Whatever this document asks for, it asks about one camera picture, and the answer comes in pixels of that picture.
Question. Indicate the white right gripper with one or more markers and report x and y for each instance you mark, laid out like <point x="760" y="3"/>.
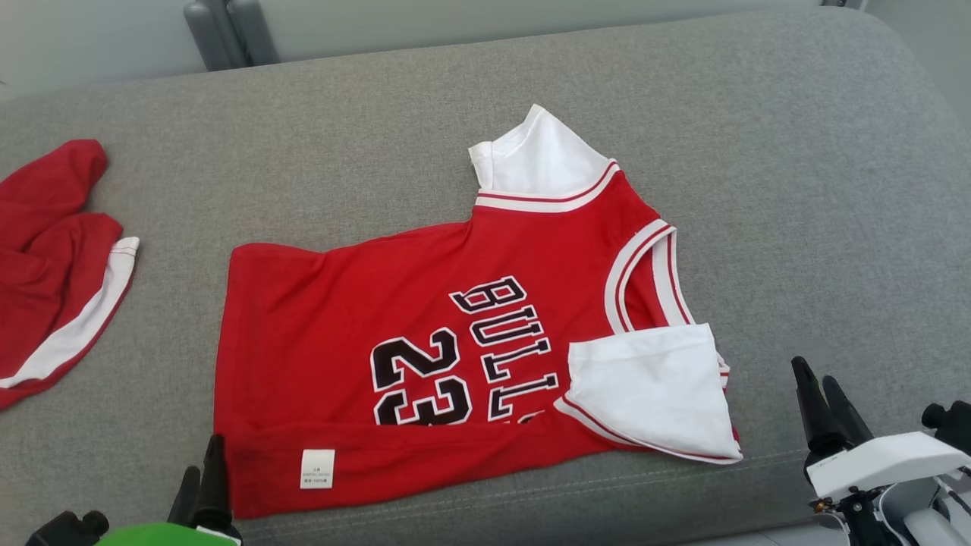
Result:
<point x="887" y="462"/>

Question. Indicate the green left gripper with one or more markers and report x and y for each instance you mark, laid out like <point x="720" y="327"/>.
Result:
<point x="159" y="535"/>

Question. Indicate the red Bulls 23 jersey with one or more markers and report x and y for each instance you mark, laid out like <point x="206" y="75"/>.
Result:
<point x="318" y="303"/>

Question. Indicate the red shorts with white stripe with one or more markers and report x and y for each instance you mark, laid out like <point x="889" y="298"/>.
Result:
<point x="45" y="288"/>

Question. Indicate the grey fabric sofa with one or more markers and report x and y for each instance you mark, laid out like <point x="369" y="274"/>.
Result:
<point x="796" y="189"/>

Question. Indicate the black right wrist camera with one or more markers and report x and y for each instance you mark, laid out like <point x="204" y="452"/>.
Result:
<point x="952" y="425"/>

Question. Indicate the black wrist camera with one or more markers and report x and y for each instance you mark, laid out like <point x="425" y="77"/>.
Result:
<point x="952" y="425"/>
<point x="64" y="531"/>

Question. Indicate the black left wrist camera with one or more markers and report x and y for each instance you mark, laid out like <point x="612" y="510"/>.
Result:
<point x="64" y="531"/>

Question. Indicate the grey post with two cylinders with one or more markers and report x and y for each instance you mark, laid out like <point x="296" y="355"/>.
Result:
<point x="227" y="34"/>

